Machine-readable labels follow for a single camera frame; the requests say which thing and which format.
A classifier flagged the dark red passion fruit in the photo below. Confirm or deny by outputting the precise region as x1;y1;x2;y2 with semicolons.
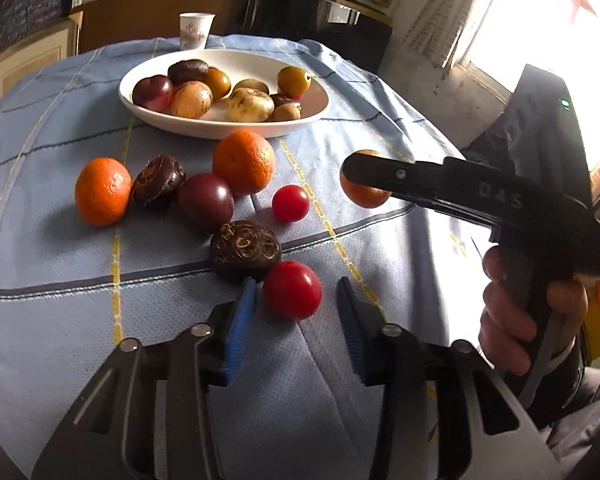
132;75;175;112

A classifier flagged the small orange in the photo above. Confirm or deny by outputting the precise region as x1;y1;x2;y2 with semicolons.
339;149;392;209

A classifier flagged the light wooden cabinet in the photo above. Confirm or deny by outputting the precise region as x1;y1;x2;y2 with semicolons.
0;12;83;111

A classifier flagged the yellow brown fruit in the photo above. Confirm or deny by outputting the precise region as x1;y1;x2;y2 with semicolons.
205;67;232;100

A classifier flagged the dark mangosteen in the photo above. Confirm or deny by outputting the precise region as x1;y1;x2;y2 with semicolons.
167;60;210;87
209;220;282;282
132;155;186;208

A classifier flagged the small brown fruit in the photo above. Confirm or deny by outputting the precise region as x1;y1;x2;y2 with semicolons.
271;103;302;122

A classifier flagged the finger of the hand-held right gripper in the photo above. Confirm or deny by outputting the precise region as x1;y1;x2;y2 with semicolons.
407;198;498;229
341;152;448;201

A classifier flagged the bright brick framed window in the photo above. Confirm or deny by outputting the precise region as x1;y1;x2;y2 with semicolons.
450;0;600;186

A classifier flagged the small red tomato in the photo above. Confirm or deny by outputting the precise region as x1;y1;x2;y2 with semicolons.
271;185;311;223

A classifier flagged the yellow tomato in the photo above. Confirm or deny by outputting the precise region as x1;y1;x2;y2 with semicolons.
277;66;312;99

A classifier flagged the white paper cup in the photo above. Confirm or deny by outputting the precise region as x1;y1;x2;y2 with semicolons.
179;12;216;51

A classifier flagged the blue checked tablecloth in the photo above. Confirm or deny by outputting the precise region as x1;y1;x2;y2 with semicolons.
0;34;511;480

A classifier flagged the person's right forearm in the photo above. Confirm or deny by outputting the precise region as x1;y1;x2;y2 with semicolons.
522;335;600;461

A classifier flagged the brown board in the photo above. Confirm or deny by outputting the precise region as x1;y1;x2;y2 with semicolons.
75;0;253;56

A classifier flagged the large orange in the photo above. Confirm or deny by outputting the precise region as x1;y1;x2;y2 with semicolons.
212;130;277;197

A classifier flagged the person's right hand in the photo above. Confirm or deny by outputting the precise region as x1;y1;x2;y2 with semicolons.
479;248;589;376

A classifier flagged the large red tomato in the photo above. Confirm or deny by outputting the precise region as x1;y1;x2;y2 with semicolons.
263;260;323;321

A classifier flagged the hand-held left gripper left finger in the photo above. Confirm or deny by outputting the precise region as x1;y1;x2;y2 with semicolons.
30;277;258;480

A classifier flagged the pale yellow passion fruit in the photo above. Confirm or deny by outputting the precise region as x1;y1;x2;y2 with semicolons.
226;88;275;123

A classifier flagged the white plate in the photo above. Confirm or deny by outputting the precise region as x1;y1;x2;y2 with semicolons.
118;49;329;140

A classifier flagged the pale pink passion fruit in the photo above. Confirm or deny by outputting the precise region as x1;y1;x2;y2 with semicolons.
232;78;270;96
170;81;214;120

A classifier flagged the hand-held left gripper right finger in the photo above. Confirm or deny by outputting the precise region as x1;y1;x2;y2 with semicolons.
336;276;563;480

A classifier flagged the dark purple plum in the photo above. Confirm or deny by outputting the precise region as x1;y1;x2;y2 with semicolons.
176;173;235;231

